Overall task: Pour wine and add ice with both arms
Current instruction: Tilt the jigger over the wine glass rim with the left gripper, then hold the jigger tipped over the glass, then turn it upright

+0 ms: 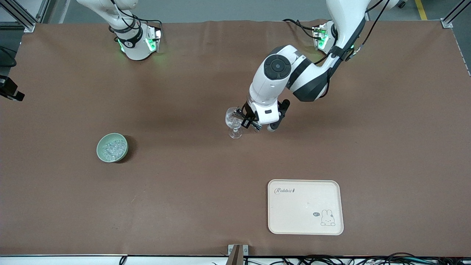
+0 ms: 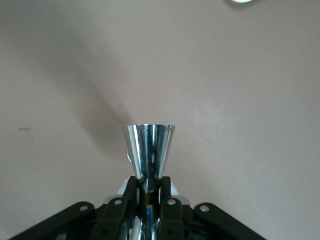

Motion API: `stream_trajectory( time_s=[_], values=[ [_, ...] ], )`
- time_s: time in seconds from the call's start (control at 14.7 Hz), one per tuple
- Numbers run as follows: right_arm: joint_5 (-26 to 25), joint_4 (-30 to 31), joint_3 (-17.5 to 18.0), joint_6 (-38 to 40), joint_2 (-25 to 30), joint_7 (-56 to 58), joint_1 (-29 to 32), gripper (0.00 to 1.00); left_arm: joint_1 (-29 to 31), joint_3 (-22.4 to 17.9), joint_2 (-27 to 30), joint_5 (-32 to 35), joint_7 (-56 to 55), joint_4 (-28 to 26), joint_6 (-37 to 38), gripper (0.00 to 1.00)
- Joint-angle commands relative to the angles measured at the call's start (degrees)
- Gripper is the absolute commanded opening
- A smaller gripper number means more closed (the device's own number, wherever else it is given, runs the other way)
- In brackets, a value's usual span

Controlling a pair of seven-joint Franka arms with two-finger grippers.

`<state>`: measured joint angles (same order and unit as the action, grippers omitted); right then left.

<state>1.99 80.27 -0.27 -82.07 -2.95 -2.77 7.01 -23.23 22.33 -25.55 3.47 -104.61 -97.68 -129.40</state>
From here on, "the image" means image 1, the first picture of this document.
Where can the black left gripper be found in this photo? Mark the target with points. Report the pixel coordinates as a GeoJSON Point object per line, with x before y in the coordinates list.
{"type": "Point", "coordinates": [247, 115]}

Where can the clear ice cubes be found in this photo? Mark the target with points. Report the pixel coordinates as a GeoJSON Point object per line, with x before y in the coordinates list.
{"type": "Point", "coordinates": [112, 150]}

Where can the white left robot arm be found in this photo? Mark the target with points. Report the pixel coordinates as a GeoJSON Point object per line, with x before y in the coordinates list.
{"type": "Point", "coordinates": [276, 84]}

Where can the clear wine glass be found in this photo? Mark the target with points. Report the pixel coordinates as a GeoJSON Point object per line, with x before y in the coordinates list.
{"type": "Point", "coordinates": [231, 123]}

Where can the brown table cover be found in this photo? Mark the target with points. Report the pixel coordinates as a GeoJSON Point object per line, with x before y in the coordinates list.
{"type": "Point", "coordinates": [184, 92]}

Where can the cream rabbit print tray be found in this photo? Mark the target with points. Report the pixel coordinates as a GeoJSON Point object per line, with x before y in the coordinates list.
{"type": "Point", "coordinates": [294, 213]}

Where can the brown upright bar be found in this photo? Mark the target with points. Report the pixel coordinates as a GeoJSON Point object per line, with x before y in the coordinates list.
{"type": "Point", "coordinates": [235, 255]}

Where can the green ceramic bowl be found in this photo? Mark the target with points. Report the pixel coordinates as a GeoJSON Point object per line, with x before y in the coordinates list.
{"type": "Point", "coordinates": [100, 151]}

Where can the black caster wheel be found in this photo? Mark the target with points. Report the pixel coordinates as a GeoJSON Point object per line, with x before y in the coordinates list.
{"type": "Point", "coordinates": [402, 3]}

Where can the grey metal bracket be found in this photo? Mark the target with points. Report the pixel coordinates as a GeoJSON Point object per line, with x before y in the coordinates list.
{"type": "Point", "coordinates": [245, 249]}

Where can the aluminium frame profile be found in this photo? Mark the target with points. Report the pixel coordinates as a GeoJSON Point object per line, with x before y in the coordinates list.
{"type": "Point", "coordinates": [450, 18]}
{"type": "Point", "coordinates": [27, 25]}

